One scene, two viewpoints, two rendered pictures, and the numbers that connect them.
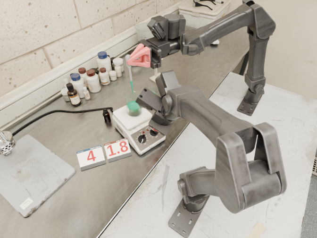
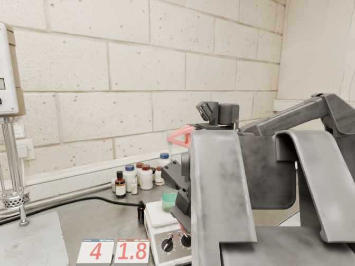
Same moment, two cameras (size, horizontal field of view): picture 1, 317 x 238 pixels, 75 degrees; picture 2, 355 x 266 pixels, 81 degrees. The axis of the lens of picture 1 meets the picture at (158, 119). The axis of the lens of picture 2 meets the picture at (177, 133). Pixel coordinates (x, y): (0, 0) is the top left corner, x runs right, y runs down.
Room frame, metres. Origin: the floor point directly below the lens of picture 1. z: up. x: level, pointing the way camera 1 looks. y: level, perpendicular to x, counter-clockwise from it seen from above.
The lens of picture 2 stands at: (0.05, -0.13, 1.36)
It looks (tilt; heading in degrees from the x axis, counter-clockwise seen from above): 12 degrees down; 20
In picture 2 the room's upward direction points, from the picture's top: straight up
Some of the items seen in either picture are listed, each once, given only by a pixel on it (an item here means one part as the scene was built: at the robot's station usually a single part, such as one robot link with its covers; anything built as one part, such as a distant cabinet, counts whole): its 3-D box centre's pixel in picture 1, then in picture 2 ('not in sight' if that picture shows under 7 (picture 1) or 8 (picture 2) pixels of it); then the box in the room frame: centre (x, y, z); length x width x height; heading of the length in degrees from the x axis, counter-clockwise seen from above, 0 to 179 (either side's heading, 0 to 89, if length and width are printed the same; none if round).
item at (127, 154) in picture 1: (117, 149); (132, 253); (0.46, 0.15, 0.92); 0.09 x 0.06 x 0.04; 111
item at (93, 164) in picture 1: (91, 157); (95, 253); (0.43, 0.25, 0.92); 0.09 x 0.06 x 0.04; 111
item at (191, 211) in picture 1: (194, 199); not in sight; (0.27, -0.11, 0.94); 0.20 x 0.07 x 0.08; 146
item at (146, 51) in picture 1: (137, 56); (181, 136); (0.63, 0.07, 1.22); 0.09 x 0.07 x 0.07; 127
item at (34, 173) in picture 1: (26, 169); (24, 246); (0.39, 0.47, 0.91); 0.30 x 0.20 x 0.01; 56
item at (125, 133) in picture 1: (137, 125); (169, 228); (0.57, 0.09, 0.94); 0.22 x 0.13 x 0.08; 38
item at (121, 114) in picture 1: (131, 114); (166, 211); (0.59, 0.11, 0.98); 0.12 x 0.12 x 0.01; 38
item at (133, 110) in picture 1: (134, 105); (171, 197); (0.60, 0.09, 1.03); 0.07 x 0.06 x 0.08; 169
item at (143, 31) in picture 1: (148, 38); not in sight; (1.29, 0.06, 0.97); 0.18 x 0.13 x 0.15; 87
